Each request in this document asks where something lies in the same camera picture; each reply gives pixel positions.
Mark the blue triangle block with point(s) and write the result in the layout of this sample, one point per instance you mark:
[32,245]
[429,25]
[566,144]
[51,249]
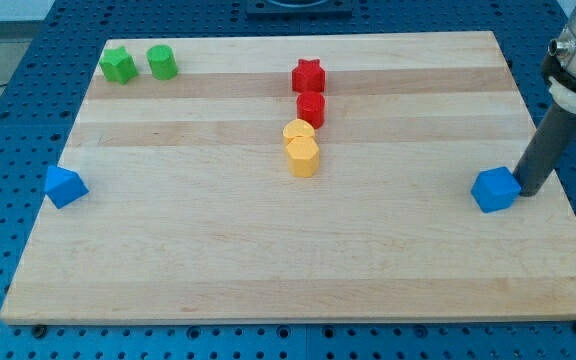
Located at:
[63,186]

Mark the blue cube block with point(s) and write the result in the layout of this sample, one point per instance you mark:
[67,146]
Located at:
[495,189]

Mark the wooden board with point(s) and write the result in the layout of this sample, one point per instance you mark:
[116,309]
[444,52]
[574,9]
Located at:
[193,217]

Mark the yellow hexagon block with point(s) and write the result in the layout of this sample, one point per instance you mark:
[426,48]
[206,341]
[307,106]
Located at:
[303,156]

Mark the yellow heart block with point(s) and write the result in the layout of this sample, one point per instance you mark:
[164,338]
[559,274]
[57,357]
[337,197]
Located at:
[297,128]

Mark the red cylinder block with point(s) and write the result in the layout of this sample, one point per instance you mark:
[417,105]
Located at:
[311,108]

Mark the red star block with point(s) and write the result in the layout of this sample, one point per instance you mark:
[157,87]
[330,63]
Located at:
[308,75]

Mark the green cylinder block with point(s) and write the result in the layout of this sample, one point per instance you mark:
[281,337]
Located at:
[162,62]

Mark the green star block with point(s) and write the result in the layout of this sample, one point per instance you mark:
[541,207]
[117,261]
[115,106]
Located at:
[118,65]

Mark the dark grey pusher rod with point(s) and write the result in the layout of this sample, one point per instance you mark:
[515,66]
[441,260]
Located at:
[555,133]

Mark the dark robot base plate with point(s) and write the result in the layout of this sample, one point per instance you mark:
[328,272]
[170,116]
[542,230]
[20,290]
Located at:
[265,8]

